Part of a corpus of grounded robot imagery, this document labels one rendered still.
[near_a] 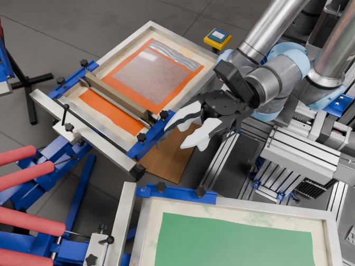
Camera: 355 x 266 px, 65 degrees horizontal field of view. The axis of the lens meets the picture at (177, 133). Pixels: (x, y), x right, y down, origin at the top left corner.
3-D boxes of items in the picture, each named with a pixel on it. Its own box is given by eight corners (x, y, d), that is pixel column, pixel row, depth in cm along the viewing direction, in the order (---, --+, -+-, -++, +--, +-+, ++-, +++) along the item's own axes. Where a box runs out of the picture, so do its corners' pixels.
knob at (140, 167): (137, 164, 125) (135, 157, 119) (147, 172, 124) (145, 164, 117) (126, 177, 122) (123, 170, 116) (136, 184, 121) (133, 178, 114)
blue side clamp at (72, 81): (95, 68, 163) (92, 59, 157) (101, 72, 161) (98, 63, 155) (54, 100, 150) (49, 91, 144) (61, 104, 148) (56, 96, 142)
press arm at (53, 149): (73, 132, 133) (69, 126, 129) (81, 138, 131) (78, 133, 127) (44, 157, 126) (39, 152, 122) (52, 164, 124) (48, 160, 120)
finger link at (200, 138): (193, 169, 54) (222, 139, 57) (192, 151, 49) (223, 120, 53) (181, 160, 55) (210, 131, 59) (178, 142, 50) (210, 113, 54)
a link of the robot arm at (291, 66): (304, 85, 67) (319, 58, 60) (272, 106, 64) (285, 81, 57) (279, 66, 71) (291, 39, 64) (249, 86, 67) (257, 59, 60)
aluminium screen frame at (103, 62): (150, 25, 181) (150, 20, 178) (226, 64, 162) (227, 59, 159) (54, 100, 149) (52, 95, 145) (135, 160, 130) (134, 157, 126)
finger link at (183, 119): (167, 145, 58) (206, 128, 59) (164, 127, 53) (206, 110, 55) (161, 134, 59) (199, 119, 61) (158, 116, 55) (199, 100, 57)
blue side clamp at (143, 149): (169, 115, 145) (169, 107, 139) (177, 120, 143) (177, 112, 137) (130, 156, 132) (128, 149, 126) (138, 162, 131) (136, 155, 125)
